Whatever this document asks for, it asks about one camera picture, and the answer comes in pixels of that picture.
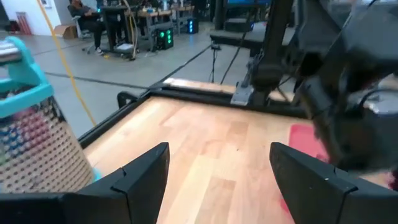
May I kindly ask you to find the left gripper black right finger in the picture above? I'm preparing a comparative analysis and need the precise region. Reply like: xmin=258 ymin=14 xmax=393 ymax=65
xmin=269 ymin=142 xmax=398 ymax=224

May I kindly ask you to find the silver frame bracket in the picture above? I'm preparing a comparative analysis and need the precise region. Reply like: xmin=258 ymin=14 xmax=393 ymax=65
xmin=230 ymin=86 xmax=255 ymax=106

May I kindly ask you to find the teal mesh desk caddy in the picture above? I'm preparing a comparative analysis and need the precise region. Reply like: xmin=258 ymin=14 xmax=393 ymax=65
xmin=0 ymin=35 xmax=102 ymax=194

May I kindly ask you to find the pink translucent bin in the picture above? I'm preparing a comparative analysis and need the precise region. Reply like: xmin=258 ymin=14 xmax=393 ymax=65
xmin=287 ymin=123 xmax=330 ymax=163

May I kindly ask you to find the red ribbed object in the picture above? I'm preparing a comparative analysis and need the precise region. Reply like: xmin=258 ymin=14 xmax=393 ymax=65
xmin=15 ymin=11 xmax=32 ymax=36

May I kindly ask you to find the beige hose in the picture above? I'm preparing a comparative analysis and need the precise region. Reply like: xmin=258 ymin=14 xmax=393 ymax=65
xmin=121 ymin=0 xmax=140 ymax=60

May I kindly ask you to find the black frame post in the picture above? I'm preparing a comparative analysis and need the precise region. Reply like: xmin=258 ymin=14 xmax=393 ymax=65
xmin=251 ymin=0 xmax=295 ymax=106

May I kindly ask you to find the wooden top table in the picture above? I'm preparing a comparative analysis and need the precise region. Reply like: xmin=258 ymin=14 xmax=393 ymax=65
xmin=136 ymin=8 xmax=195 ymax=52

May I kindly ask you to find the white office chair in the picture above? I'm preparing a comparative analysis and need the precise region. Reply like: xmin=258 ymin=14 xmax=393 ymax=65
xmin=72 ymin=15 xmax=96 ymax=54

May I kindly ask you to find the seated person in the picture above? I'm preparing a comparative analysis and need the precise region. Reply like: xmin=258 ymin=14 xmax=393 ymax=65
xmin=67 ymin=0 xmax=107 ymax=56

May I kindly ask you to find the cardboard box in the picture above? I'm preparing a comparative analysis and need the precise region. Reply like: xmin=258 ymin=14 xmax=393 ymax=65
xmin=53 ymin=24 xmax=78 ymax=40

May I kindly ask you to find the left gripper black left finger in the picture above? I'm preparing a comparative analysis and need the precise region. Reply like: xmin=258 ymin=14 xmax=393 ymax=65
xmin=0 ymin=142 xmax=170 ymax=224

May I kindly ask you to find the black tripod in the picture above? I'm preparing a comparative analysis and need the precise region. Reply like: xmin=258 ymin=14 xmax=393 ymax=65
xmin=207 ymin=42 xmax=222 ymax=84

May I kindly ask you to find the computer case with green lights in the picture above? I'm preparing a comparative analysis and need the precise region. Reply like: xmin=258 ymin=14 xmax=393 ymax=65
xmin=155 ymin=27 xmax=175 ymax=50

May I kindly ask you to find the yellow cable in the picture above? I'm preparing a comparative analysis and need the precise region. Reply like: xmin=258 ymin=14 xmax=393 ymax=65
xmin=36 ymin=0 xmax=98 ymax=127

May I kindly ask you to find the computer case with blue lights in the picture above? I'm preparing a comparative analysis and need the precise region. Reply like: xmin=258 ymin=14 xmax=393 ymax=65
xmin=186 ymin=17 xmax=200 ymax=35

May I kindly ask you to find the black low platform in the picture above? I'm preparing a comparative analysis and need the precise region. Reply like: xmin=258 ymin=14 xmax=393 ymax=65
xmin=210 ymin=17 xmax=268 ymax=57

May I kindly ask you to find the black table edge frame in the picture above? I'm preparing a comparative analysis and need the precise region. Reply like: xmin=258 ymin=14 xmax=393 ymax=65
xmin=77 ymin=81 xmax=308 ymax=149

